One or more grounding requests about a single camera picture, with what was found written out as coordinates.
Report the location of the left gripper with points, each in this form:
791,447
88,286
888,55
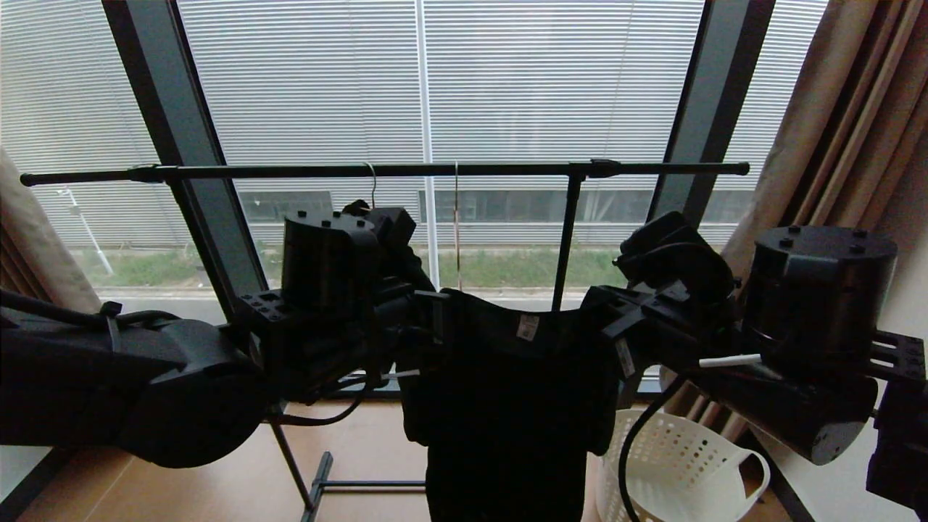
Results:
406,315

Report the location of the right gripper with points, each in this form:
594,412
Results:
645,326

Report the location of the pink clothes hanger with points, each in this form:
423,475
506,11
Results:
374,192
457,232

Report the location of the black t-shirt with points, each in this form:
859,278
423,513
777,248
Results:
507,406

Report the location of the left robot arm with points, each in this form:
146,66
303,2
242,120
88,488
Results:
145,377

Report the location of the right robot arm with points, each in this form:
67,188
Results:
819,304

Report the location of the black clothes rack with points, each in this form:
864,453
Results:
362,172

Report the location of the white laundry basket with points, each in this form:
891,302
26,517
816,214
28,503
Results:
725,500

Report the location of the window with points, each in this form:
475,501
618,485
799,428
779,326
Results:
507,87

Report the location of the beige curtain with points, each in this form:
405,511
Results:
36,232
834,109

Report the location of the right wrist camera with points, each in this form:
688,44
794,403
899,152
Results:
674,254

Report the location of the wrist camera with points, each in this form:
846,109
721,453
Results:
674,254
388,225

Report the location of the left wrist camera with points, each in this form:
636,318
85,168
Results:
388,225

